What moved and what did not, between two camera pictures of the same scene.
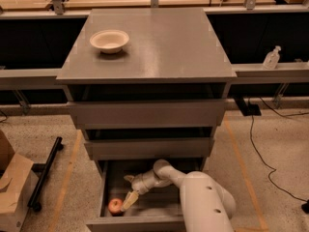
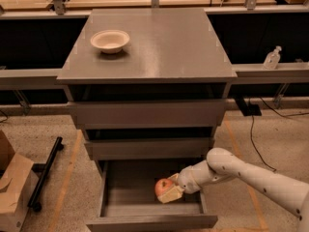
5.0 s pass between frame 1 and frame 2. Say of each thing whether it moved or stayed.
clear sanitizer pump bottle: stayed
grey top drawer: stayed
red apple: moved
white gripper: moved
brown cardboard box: stayed
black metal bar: stayed
